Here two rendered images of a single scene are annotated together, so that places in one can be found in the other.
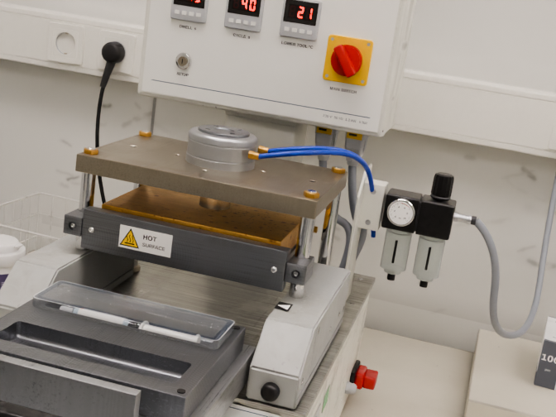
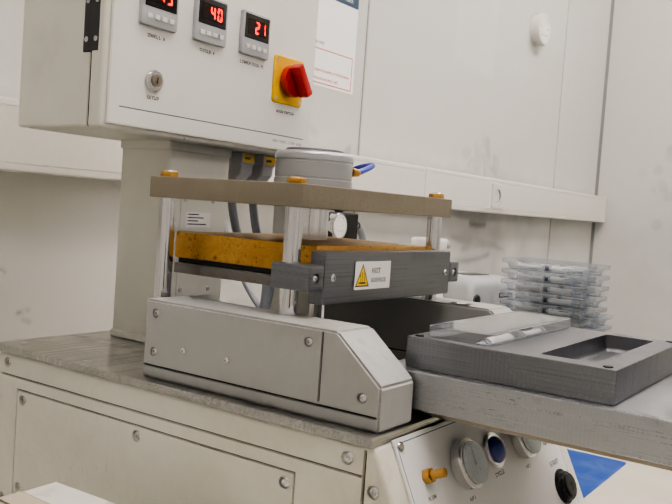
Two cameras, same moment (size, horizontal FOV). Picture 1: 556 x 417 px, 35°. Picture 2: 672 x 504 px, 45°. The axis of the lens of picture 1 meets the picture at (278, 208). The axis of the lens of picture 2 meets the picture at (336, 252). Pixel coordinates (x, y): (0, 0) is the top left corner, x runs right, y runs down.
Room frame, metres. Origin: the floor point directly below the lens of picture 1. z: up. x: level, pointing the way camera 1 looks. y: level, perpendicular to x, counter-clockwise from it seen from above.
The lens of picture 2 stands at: (0.64, 0.83, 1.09)
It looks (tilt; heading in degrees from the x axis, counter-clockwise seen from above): 3 degrees down; 292
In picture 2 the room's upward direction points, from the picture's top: 4 degrees clockwise
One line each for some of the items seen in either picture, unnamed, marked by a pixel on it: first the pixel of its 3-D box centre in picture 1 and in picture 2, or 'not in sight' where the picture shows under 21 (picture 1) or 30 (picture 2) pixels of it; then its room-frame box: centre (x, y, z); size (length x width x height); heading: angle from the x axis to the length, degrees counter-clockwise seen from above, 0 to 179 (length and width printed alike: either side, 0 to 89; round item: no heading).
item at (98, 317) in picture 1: (133, 319); (504, 334); (0.76, 0.12, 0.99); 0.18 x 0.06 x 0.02; 78
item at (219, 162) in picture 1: (241, 183); (298, 212); (1.00, 0.05, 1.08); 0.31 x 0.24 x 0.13; 77
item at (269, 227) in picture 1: (221, 201); (315, 231); (0.97, 0.07, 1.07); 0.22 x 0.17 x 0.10; 77
